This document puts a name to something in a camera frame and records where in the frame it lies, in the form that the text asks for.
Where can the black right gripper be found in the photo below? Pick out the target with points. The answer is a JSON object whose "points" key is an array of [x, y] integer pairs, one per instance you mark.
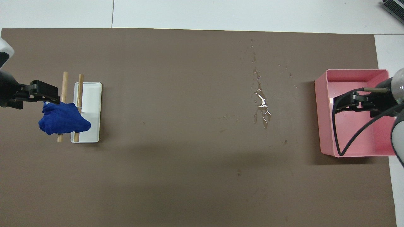
{"points": [[382, 102]]}

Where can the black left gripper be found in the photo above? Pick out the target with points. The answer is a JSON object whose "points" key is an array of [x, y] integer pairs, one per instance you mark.
{"points": [[11, 93]]}

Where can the blue towel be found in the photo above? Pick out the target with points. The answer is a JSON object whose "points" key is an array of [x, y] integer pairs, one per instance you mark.
{"points": [[63, 119]]}

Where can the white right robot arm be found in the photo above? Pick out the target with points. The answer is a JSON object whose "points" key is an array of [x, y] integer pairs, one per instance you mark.
{"points": [[398, 132]]}

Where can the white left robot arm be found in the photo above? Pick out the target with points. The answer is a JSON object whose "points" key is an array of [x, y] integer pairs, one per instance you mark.
{"points": [[4, 47]]}

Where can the spilled water puddle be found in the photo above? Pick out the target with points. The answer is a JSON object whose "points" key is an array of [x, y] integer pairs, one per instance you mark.
{"points": [[261, 101]]}

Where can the wooden rack rod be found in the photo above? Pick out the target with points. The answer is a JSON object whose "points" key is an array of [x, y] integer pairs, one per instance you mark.
{"points": [[80, 91], [64, 86]]}

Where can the pink plastic bin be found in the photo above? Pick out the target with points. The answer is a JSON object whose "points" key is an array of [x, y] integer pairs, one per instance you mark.
{"points": [[356, 135]]}

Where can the white rack with wooden rods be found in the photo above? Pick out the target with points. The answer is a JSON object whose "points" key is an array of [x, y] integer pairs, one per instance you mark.
{"points": [[92, 110]]}

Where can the grey ribbed device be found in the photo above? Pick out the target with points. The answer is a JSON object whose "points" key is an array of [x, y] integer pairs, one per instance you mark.
{"points": [[395, 8]]}

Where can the brown table mat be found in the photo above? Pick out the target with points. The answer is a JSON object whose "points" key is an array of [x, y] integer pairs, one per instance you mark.
{"points": [[189, 142]]}

